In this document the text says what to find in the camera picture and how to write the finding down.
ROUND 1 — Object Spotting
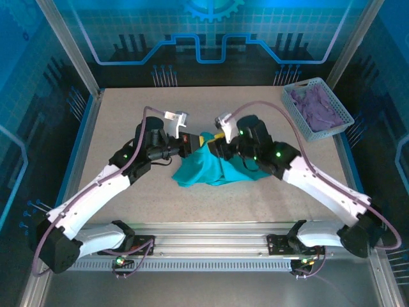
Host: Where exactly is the small LED circuit board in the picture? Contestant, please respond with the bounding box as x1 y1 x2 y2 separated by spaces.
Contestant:
112 254 135 269
291 257 316 269

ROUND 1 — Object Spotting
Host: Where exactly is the aluminium table side rail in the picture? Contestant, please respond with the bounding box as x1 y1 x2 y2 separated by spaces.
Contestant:
54 91 105 233
332 134 374 233

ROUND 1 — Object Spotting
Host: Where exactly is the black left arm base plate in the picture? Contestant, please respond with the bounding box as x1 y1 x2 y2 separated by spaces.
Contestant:
97 235 156 256

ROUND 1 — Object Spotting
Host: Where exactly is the light blue plastic basket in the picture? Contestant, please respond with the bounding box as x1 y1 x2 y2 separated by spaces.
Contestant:
280 77 355 143

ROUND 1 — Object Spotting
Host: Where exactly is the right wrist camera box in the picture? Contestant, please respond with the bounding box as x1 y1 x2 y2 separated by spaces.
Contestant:
214 111 240 144

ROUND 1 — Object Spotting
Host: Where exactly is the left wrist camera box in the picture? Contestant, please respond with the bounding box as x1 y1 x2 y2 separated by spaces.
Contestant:
164 110 190 138

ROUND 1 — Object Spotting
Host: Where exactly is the teal t-shirt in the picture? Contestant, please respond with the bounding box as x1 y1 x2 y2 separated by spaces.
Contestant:
171 131 272 188

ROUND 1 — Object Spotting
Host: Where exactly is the slotted metal cable strip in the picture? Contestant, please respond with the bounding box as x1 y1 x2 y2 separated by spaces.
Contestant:
68 259 293 272

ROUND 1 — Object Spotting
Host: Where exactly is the purple cloth pile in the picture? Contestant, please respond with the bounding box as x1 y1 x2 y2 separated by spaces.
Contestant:
289 83 346 132

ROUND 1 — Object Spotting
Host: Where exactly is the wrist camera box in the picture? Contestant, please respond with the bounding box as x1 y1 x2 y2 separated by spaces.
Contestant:
214 111 240 144
164 110 190 138

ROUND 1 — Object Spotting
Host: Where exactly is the aluminium mounting rail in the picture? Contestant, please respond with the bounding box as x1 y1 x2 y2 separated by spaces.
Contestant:
44 222 384 256

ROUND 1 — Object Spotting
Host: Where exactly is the aluminium frame post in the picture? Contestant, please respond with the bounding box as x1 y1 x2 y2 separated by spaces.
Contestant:
321 0 386 100
35 0 105 100

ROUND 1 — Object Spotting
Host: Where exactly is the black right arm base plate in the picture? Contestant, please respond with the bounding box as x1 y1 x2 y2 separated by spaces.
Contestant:
266 233 326 256

